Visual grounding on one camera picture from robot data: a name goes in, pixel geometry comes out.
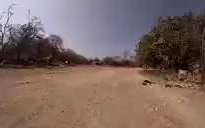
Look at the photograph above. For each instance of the distant row of trees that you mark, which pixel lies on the distant row of trees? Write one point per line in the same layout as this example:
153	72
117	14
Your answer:
115	61

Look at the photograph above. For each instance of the row of bare trees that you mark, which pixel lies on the row of bare trees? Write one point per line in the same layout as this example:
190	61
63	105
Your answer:
26	46

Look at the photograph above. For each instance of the thin wooden pole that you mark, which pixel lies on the thin wooden pole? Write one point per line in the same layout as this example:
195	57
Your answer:
203	56

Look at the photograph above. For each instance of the rocks beside dirt ground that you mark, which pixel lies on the rocks beside dirt ground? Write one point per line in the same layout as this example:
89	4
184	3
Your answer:
190	78

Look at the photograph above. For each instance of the green leafy trees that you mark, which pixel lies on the green leafy trees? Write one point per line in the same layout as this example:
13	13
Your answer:
176	40

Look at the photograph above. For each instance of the brown dirt ground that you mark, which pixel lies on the brown dirt ground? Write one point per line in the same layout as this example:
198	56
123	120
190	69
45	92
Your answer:
90	96

